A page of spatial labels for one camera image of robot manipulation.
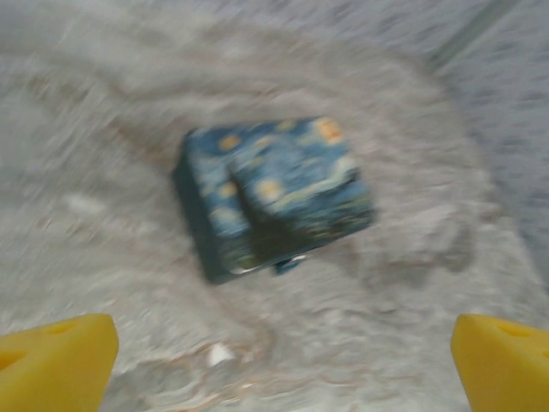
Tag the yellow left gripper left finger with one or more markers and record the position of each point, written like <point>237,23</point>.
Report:
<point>56,365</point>

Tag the starry night print tin box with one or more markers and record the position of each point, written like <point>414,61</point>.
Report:
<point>274,193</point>

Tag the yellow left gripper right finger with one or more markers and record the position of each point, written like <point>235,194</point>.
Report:
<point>506,369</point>

